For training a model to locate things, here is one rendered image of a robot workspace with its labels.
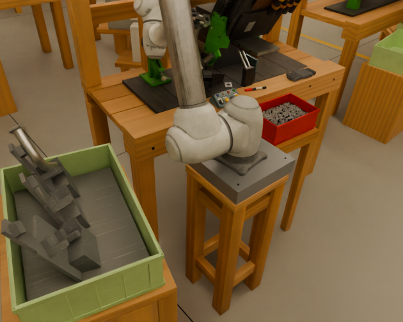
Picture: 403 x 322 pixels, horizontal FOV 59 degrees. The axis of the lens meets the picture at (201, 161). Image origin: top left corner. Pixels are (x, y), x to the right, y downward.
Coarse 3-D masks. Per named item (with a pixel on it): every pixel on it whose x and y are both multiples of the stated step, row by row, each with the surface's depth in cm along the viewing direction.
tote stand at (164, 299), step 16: (0, 208) 141; (0, 224) 135; (0, 240) 129; (0, 256) 124; (0, 272) 119; (160, 288) 116; (176, 288) 117; (128, 304) 112; (144, 304) 115; (160, 304) 119; (176, 304) 123; (16, 320) 107; (80, 320) 107; (96, 320) 109; (112, 320) 112; (128, 320) 116; (144, 320) 121; (160, 320) 125; (176, 320) 130
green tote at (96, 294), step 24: (24, 168) 137; (72, 168) 147; (96, 168) 152; (120, 168) 136; (144, 216) 118; (144, 240) 125; (144, 264) 105; (24, 288) 110; (72, 288) 97; (96, 288) 101; (120, 288) 107; (144, 288) 113; (24, 312) 94; (48, 312) 99; (72, 312) 103; (96, 312) 109
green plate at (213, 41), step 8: (216, 16) 189; (224, 16) 184; (216, 24) 190; (224, 24) 185; (208, 32) 196; (216, 32) 190; (224, 32) 189; (208, 40) 196; (216, 40) 191; (224, 40) 192; (208, 48) 197; (216, 48) 192
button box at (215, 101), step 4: (224, 92) 187; (232, 92) 190; (236, 92) 190; (212, 96) 186; (216, 96) 185; (220, 96) 186; (224, 96) 186; (228, 96) 188; (212, 100) 187; (216, 100) 184; (224, 100) 186; (216, 104) 185; (220, 104) 184; (224, 104) 185; (220, 108) 185
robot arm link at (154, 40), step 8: (144, 24) 167; (152, 24) 164; (160, 24) 156; (144, 32) 166; (152, 32) 161; (160, 32) 157; (144, 40) 167; (152, 40) 163; (160, 40) 162; (144, 48) 168; (152, 48) 165; (160, 48) 166; (152, 56) 168; (160, 56) 169
